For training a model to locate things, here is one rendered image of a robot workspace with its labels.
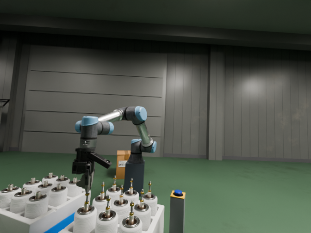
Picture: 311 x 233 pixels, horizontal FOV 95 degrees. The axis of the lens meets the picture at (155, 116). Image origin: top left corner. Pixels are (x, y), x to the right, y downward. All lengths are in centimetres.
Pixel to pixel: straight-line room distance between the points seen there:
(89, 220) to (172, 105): 286
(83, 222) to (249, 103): 384
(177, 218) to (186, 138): 263
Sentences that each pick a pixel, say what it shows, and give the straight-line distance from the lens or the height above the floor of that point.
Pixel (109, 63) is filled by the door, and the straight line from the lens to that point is 366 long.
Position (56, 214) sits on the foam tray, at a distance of 110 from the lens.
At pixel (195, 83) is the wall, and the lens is 358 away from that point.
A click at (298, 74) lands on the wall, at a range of 503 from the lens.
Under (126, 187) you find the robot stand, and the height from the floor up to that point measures 8.
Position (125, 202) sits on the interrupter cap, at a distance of 90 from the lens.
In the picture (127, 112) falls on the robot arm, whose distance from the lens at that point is 114.
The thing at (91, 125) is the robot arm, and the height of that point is 65.
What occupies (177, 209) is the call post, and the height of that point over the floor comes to 26.
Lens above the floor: 66
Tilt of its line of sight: 4 degrees up
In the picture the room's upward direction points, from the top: 3 degrees clockwise
